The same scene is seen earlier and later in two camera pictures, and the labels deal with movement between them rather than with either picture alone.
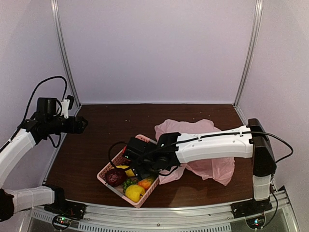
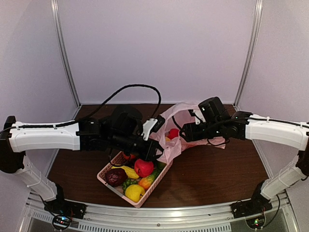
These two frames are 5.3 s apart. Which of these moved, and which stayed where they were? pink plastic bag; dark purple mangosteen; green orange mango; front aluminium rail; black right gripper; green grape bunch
Moved: pink plastic bag; black right gripper
Stayed: green grape bunch; dark purple mangosteen; front aluminium rail; green orange mango
